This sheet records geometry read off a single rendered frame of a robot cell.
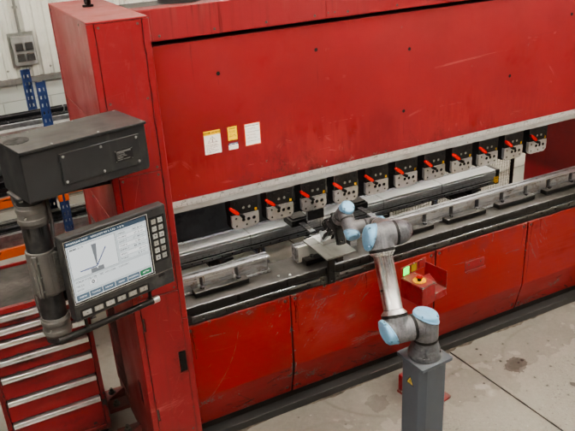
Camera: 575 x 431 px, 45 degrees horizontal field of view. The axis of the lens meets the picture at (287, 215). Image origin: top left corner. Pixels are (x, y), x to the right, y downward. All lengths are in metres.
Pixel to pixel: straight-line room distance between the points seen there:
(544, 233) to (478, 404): 1.24
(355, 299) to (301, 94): 1.23
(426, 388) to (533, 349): 1.62
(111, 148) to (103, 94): 0.31
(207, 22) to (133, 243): 1.05
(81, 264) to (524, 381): 2.79
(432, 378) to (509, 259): 1.58
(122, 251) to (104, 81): 0.68
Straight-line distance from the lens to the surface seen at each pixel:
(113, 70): 2.89
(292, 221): 3.93
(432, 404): 3.33
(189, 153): 3.29
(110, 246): 2.75
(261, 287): 3.59
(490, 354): 4.64
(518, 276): 4.76
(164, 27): 3.12
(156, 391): 3.53
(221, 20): 3.21
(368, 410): 4.13
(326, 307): 3.86
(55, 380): 3.80
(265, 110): 3.39
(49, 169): 2.58
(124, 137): 2.68
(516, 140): 4.46
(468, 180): 4.68
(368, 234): 3.02
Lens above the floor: 2.66
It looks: 24 degrees down
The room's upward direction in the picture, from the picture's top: 3 degrees counter-clockwise
